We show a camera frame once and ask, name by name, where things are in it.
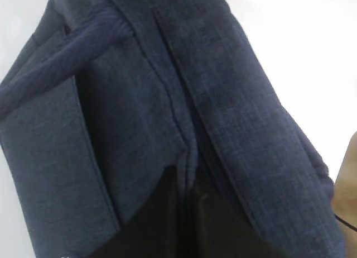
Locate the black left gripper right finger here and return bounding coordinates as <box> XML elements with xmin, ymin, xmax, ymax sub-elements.
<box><xmin>191</xmin><ymin>168</ymin><xmax>268</xmax><ymax>257</ymax></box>

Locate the black floor cable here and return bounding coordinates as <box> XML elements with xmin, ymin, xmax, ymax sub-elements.
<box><xmin>334</xmin><ymin>213</ymin><xmax>357</xmax><ymax>232</ymax></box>

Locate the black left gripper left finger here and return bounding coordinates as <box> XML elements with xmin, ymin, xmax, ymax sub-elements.
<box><xmin>89</xmin><ymin>166</ymin><xmax>188</xmax><ymax>258</ymax></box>

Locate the navy blue lunch bag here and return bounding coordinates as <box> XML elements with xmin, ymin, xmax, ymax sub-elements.
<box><xmin>1</xmin><ymin>0</ymin><xmax>347</xmax><ymax>257</ymax></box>

